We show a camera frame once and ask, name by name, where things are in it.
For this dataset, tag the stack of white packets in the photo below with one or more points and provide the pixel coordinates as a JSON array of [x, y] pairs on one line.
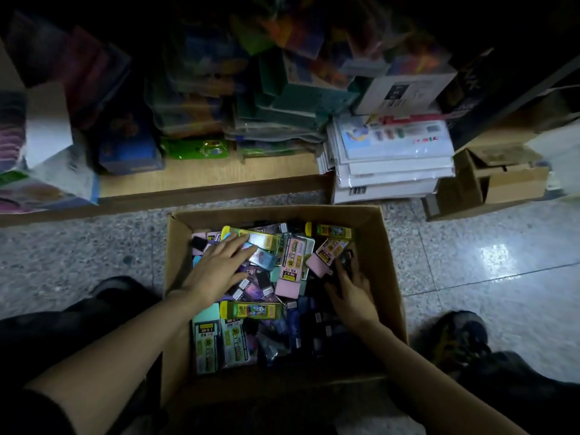
[[390, 154]]

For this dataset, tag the small open brown carton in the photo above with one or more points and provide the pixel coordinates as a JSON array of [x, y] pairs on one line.
[[503, 181]]

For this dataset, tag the pile of pencil lead cases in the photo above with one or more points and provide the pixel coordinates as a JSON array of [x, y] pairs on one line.
[[281, 258]]

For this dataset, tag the wooden shelf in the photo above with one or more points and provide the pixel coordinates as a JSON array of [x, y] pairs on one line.
[[208, 172]]

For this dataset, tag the heap of green teal packs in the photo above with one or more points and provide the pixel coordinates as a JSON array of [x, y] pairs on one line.
[[272, 95]]

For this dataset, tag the person's right forearm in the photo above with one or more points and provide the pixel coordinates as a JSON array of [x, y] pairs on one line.
[[435, 385]]

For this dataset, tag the brown cardboard box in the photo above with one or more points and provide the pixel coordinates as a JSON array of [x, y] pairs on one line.
[[272, 214]]

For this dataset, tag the person's left forearm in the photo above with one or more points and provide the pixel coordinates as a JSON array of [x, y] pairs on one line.
[[109, 367]]

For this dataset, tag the person's right shoe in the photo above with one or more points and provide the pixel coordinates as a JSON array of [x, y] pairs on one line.
[[458, 339]]

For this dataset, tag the person's right hand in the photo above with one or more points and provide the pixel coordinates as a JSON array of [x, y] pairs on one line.
[[355, 303]]

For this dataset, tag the white printed carton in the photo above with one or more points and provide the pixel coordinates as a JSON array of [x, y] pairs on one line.
[[403, 93]]

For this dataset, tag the person's left hand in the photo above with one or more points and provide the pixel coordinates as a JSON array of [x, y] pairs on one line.
[[213, 276]]

